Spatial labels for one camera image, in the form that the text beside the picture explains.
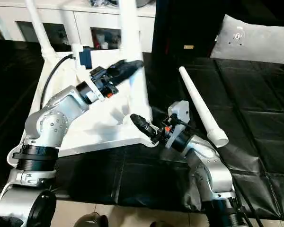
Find white plastic table top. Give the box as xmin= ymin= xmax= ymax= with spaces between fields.
xmin=7 ymin=48 xmax=159 ymax=166

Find dark robot foot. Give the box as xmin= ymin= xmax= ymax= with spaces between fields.
xmin=75 ymin=211 xmax=108 ymax=227
xmin=150 ymin=219 xmax=173 ymax=227

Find dark grey round device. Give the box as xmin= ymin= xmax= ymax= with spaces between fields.
xmin=134 ymin=0 xmax=157 ymax=8

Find white plastic table leg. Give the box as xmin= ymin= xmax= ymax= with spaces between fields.
xmin=178 ymin=66 xmax=229 ymax=148
xmin=25 ymin=0 xmax=57 ymax=60
xmin=118 ymin=0 xmax=153 ymax=119
xmin=61 ymin=7 xmax=84 ymax=52

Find grey cushion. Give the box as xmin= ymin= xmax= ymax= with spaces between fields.
xmin=210 ymin=14 xmax=284 ymax=64

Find black tangled straps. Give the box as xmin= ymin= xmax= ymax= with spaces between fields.
xmin=89 ymin=0 xmax=119 ymax=7

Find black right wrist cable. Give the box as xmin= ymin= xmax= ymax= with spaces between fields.
xmin=172 ymin=119 xmax=261 ymax=227

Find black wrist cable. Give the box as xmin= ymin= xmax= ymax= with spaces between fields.
xmin=39 ymin=53 xmax=76 ymax=109
xmin=172 ymin=119 xmax=261 ymax=227

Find dark left robot foot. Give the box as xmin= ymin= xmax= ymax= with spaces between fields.
xmin=75 ymin=211 xmax=108 ymax=227

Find black box with gold label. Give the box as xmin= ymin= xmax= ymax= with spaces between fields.
xmin=152 ymin=0 xmax=228 ymax=59

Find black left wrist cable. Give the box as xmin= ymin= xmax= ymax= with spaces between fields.
xmin=39 ymin=53 xmax=76 ymax=109

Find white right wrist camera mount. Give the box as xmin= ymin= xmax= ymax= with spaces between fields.
xmin=165 ymin=100 xmax=190 ymax=148

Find dark right robot foot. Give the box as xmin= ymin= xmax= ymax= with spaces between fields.
xmin=150 ymin=219 xmax=173 ymax=227

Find black work mat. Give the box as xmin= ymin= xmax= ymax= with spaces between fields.
xmin=0 ymin=39 xmax=284 ymax=220

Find white glass-door cabinet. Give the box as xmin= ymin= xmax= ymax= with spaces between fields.
xmin=0 ymin=0 xmax=157 ymax=52

